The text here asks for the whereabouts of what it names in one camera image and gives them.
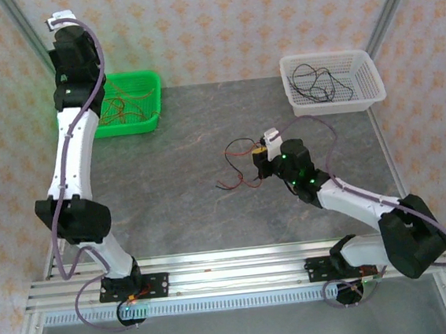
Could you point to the grey metal base panel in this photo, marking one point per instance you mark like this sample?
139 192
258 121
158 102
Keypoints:
239 331

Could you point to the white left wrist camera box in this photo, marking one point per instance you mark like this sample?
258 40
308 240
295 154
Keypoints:
62 14

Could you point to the green plastic mesh basket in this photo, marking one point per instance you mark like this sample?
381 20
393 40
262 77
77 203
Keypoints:
140 125

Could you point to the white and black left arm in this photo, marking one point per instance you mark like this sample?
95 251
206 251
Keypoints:
75 149

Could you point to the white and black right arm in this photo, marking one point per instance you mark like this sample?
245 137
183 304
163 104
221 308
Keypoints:
353 202

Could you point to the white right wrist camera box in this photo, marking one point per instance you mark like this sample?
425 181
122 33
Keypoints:
272 146

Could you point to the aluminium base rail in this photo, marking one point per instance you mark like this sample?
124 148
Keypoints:
232 261

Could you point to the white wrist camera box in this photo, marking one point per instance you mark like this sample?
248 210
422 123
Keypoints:
272 146
62 14

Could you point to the aluminium table side rail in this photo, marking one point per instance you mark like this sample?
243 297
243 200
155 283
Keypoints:
52 262
387 151

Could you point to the white plastic mesh basket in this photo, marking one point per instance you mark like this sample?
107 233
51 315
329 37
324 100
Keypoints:
374 99

